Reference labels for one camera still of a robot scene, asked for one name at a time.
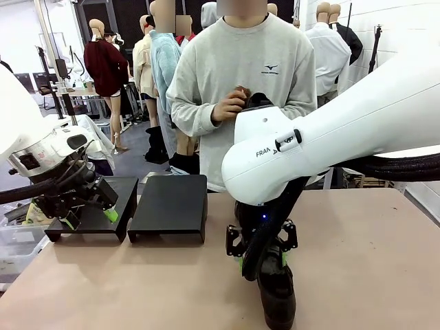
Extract black shoe stand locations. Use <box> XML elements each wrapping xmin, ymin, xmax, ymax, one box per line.
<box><xmin>44</xmin><ymin>177</ymin><xmax>140</xmax><ymax>243</ymax></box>
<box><xmin>126</xmin><ymin>174</ymin><xmax>209</xmax><ymax>244</ymax></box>

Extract wooden workbench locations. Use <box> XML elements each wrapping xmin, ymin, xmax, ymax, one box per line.
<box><xmin>56</xmin><ymin>87</ymin><xmax>111</xmax><ymax>104</ymax></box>

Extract black shoe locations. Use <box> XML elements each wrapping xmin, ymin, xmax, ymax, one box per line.
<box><xmin>256</xmin><ymin>244</ymin><xmax>297</xmax><ymax>330</ymax></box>
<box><xmin>247</xmin><ymin>91</ymin><xmax>277</xmax><ymax>108</ymax></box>

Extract mannequin in light blue fleece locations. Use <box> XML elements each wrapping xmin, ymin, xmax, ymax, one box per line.
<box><xmin>149</xmin><ymin>0</ymin><xmax>183</xmax><ymax>166</ymax></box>

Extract person's left forearm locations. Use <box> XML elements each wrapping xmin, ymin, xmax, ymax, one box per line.
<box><xmin>274</xmin><ymin>92</ymin><xmax>318</xmax><ymax>120</ymax></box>

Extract person's right hand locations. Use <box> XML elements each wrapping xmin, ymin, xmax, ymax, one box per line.
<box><xmin>210</xmin><ymin>89</ymin><xmax>249</xmax><ymax>128</ymax></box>

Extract black tripod stand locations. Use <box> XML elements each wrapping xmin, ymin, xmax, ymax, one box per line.
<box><xmin>367</xmin><ymin>23</ymin><xmax>384</xmax><ymax>75</ymax></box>
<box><xmin>36</xmin><ymin>45</ymin><xmax>77</xmax><ymax>127</ymax></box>

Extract black monitor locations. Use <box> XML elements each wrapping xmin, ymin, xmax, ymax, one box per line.
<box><xmin>13</xmin><ymin>71</ymin><xmax>35</xmax><ymax>94</ymax></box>

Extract green yellow snack bag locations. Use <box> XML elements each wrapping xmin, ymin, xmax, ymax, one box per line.
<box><xmin>25</xmin><ymin>202</ymin><xmax>52</xmax><ymax>226</ymax></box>

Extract mannequin in white shirt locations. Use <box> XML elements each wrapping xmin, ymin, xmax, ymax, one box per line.
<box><xmin>304</xmin><ymin>1</ymin><xmax>353</xmax><ymax>100</ymax></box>

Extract small reddish brown object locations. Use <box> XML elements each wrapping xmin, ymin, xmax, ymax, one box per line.
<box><xmin>232</xmin><ymin>85</ymin><xmax>253</xmax><ymax>104</ymax></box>

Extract black boots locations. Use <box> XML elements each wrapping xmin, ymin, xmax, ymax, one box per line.
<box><xmin>144</xmin><ymin>125</ymin><xmax>170</xmax><ymax>165</ymax></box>

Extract person in grey sweatshirt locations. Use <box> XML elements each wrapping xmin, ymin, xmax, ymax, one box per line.
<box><xmin>166</xmin><ymin>5</ymin><xmax>318</xmax><ymax>193</ymax></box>

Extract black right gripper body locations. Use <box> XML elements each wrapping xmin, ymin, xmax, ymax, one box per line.
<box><xmin>234</xmin><ymin>201</ymin><xmax>276</xmax><ymax>249</ymax></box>

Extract mannequin in maroon sweater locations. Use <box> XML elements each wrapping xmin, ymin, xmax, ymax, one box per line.
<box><xmin>83</xmin><ymin>19</ymin><xmax>131</xmax><ymax>152</ymax></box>

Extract mannequin in black jacket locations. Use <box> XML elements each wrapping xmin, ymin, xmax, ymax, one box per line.
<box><xmin>329</xmin><ymin>3</ymin><xmax>364</xmax><ymax>66</ymax></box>

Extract mannequin in cream jacket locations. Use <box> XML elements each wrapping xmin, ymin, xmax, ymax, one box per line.
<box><xmin>132</xmin><ymin>14</ymin><xmax>160</xmax><ymax>129</ymax></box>

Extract mannequin in grey hood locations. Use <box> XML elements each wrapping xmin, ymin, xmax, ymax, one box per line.
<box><xmin>199</xmin><ymin>2</ymin><xmax>220</xmax><ymax>28</ymax></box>

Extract person's right forearm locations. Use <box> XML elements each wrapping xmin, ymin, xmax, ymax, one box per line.
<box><xmin>170</xmin><ymin>98</ymin><xmax>221</xmax><ymax>138</ymax></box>

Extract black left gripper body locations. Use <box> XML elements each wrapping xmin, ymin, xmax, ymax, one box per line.
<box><xmin>33</xmin><ymin>170</ymin><xmax>105</xmax><ymax>218</ymax></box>

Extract clear plastic bin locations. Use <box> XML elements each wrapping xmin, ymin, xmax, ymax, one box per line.
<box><xmin>0</xmin><ymin>223</ymin><xmax>52</xmax><ymax>293</ymax></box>

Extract white draped cloth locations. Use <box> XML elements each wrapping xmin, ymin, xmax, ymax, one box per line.
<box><xmin>44</xmin><ymin>114</ymin><xmax>116</xmax><ymax>169</ymax></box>

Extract black right arm cable sleeve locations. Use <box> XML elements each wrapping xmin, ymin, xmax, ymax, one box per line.
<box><xmin>241</xmin><ymin>153</ymin><xmax>440</xmax><ymax>282</ymax></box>

